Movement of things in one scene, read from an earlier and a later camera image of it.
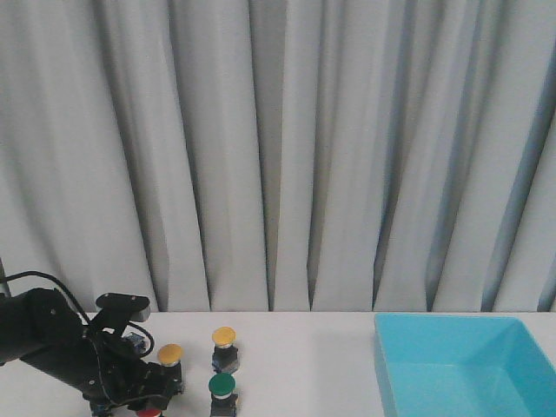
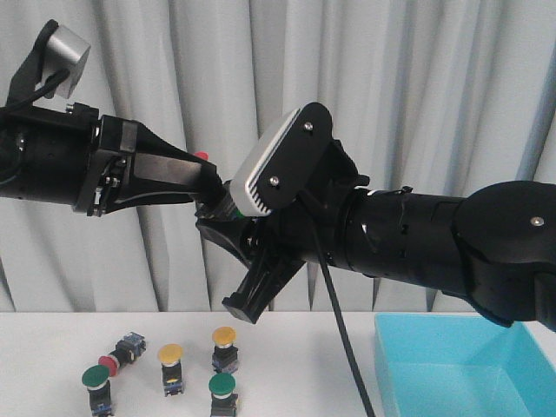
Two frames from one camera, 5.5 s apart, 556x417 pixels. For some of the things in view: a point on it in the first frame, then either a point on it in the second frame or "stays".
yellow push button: [224, 360] stays
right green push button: [224, 399] stays
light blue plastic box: [465, 366] stays
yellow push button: [170, 354] stays
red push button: [148, 413] -> [201, 154]
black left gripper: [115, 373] -> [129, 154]
